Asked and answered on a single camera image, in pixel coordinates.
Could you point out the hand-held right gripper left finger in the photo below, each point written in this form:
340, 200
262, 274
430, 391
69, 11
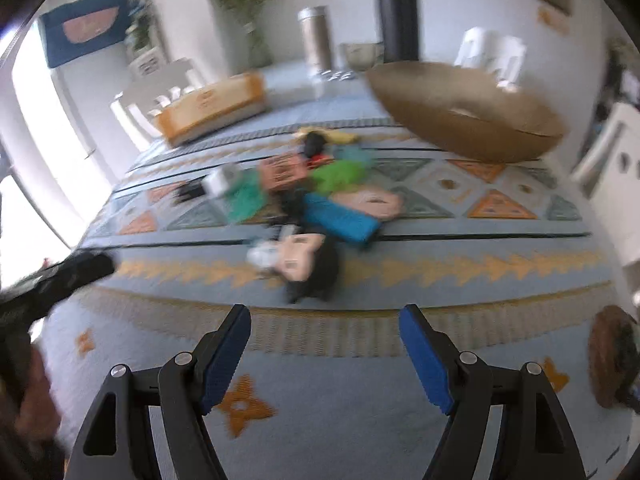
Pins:
227, 360

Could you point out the silver thermos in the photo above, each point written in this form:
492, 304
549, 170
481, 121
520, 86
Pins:
315, 40

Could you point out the black thermos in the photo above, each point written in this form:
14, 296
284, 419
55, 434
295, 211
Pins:
397, 10

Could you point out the pink block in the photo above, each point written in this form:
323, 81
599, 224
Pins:
372, 202

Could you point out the small black clip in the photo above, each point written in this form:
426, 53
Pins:
190, 192

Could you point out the white chair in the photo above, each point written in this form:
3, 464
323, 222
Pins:
490, 55
135, 110
612, 145

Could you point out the patterned tablecloth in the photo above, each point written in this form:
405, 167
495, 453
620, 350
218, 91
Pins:
450, 270

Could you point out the plant in glass vase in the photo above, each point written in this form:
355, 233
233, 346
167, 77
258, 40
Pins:
245, 0

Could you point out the white cube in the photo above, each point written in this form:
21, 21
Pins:
222, 182

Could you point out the blue rectangular box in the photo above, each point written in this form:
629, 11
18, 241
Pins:
340, 220

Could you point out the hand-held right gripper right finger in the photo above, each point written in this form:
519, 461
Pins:
425, 360

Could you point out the wooden box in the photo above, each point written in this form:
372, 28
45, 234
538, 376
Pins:
210, 107

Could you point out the orange wall decoration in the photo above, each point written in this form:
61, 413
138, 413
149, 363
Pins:
552, 22

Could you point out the orange box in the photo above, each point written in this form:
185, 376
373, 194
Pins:
282, 172

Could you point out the dark green toy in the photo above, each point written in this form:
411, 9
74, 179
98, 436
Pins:
247, 202

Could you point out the light green toy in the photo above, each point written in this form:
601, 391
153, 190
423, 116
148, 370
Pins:
337, 179

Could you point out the round wooden coaster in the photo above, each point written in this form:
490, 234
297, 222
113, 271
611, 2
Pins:
607, 355

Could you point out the blue wall art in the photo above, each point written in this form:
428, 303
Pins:
82, 27

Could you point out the glass jar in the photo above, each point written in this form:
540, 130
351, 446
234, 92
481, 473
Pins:
361, 56

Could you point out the golden round bowl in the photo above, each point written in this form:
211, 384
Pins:
450, 92

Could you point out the teal toy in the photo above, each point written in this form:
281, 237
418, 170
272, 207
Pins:
355, 154

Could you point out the yellow toy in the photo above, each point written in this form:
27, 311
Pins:
340, 136

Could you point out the person's left hand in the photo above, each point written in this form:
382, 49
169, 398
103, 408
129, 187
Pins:
37, 400

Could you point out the small black toy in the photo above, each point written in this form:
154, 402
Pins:
313, 145

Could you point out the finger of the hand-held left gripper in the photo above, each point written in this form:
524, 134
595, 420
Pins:
80, 270

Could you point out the bright large window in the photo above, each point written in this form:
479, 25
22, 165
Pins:
45, 160

